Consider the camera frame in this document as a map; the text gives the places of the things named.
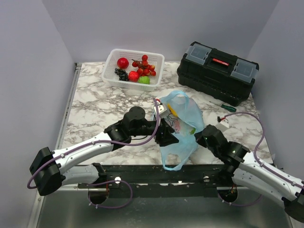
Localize green handled screwdriver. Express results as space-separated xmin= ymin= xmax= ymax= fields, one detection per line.
xmin=210 ymin=101 xmax=237 ymax=113

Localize aluminium frame profile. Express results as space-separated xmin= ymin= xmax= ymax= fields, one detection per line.
xmin=38 ymin=185 xmax=81 ymax=195

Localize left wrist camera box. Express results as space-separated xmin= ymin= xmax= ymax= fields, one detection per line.
xmin=152 ymin=104 xmax=170 ymax=121

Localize dark purple fake grapes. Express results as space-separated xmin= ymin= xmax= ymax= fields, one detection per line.
xmin=114 ymin=68 xmax=129 ymax=81

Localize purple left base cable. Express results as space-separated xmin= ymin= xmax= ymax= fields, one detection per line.
xmin=88 ymin=180 xmax=133 ymax=209

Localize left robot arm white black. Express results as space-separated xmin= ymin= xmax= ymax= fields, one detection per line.
xmin=27 ymin=106 xmax=179 ymax=196

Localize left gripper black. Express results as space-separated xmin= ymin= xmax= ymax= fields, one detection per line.
xmin=131 ymin=115 xmax=179 ymax=147

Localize light blue plastic bag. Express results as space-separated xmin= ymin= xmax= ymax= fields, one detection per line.
xmin=160 ymin=90 xmax=205 ymax=171

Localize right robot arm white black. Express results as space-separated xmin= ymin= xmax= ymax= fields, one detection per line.
xmin=194 ymin=125 xmax=304 ymax=222

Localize red fake peach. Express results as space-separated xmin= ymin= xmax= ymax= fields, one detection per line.
xmin=128 ymin=71 xmax=140 ymax=82

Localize red fake apple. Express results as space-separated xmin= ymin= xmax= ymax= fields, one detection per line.
xmin=117 ymin=57 xmax=129 ymax=69

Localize red fake cherry bunch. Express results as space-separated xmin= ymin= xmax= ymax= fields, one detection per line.
xmin=132 ymin=55 xmax=156 ymax=76

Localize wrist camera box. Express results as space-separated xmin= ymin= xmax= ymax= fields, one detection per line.
xmin=216 ymin=119 xmax=229 ymax=132
xmin=152 ymin=104 xmax=170 ymax=121

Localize green fake leafy fruit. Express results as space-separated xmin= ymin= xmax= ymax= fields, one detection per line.
xmin=190 ymin=128 xmax=196 ymax=135

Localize black plastic toolbox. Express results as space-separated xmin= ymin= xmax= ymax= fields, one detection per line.
xmin=177 ymin=41 xmax=259 ymax=107

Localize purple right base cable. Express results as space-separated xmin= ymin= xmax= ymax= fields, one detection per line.
xmin=219 ymin=184 xmax=263 ymax=207

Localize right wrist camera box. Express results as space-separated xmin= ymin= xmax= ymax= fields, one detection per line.
xmin=216 ymin=119 xmax=229 ymax=132

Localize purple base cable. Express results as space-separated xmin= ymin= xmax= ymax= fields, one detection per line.
xmin=219 ymin=184 xmax=263 ymax=207
xmin=88 ymin=180 xmax=133 ymax=209

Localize white plastic basket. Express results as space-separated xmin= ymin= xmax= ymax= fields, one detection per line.
xmin=101 ymin=49 xmax=165 ymax=91

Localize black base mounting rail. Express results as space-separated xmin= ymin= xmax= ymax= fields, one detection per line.
xmin=78 ymin=163 xmax=233 ymax=198

